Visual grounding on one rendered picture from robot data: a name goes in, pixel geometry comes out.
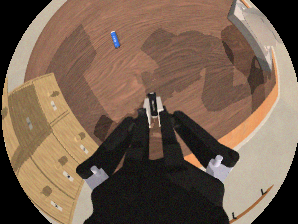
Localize light wooden drawer front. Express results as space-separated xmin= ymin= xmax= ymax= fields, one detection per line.
xmin=29 ymin=130 xmax=82 ymax=199
xmin=32 ymin=75 xmax=69 ymax=125
xmin=11 ymin=83 xmax=46 ymax=149
xmin=17 ymin=156 xmax=73 ymax=224
xmin=1 ymin=77 xmax=25 ymax=173
xmin=50 ymin=112 xmax=98 ymax=165

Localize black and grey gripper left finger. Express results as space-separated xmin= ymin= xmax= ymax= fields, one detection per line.
xmin=76 ymin=98 xmax=151 ymax=201

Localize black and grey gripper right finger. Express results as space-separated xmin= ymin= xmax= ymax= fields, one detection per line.
xmin=156 ymin=97 xmax=240 ymax=199

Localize tan wooden chest of drawers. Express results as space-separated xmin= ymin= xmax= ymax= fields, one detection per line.
xmin=8 ymin=73 xmax=99 ymax=224

